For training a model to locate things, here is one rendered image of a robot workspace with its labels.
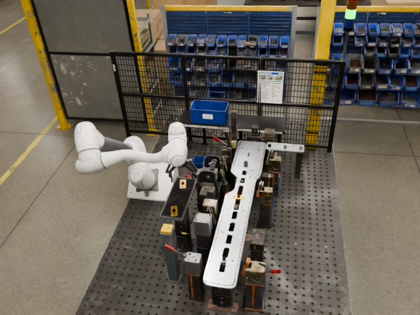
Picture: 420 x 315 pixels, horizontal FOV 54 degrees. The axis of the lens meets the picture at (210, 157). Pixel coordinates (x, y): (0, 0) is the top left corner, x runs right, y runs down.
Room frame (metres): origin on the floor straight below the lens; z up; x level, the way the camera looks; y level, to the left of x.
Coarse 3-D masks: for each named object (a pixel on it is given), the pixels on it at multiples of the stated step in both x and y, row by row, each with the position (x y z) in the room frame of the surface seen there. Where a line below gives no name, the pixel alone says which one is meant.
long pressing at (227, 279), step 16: (240, 144) 2.63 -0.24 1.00; (256, 144) 2.62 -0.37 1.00; (240, 160) 2.43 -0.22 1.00; (256, 160) 2.42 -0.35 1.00; (240, 176) 2.24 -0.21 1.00; (256, 176) 2.23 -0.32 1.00; (224, 208) 1.93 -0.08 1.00; (240, 208) 1.92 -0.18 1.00; (224, 224) 1.78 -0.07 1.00; (240, 224) 1.78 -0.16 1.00; (224, 240) 1.66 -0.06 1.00; (240, 240) 1.65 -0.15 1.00; (208, 256) 1.54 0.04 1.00; (240, 256) 1.53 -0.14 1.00; (208, 272) 1.43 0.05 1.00; (224, 272) 1.42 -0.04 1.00; (224, 288) 1.33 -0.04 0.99
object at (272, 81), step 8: (256, 72) 3.01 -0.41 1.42; (264, 72) 2.99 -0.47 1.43; (272, 72) 2.98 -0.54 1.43; (280, 72) 2.96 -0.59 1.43; (256, 80) 3.01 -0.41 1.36; (264, 80) 2.99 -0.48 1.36; (272, 80) 2.98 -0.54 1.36; (280, 80) 2.96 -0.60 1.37; (256, 88) 3.01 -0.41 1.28; (264, 88) 2.99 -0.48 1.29; (272, 88) 2.98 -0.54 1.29; (280, 88) 2.96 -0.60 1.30; (256, 96) 3.01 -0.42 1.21; (264, 96) 2.99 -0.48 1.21; (272, 96) 2.98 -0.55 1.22; (280, 96) 2.96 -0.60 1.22; (280, 104) 2.96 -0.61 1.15
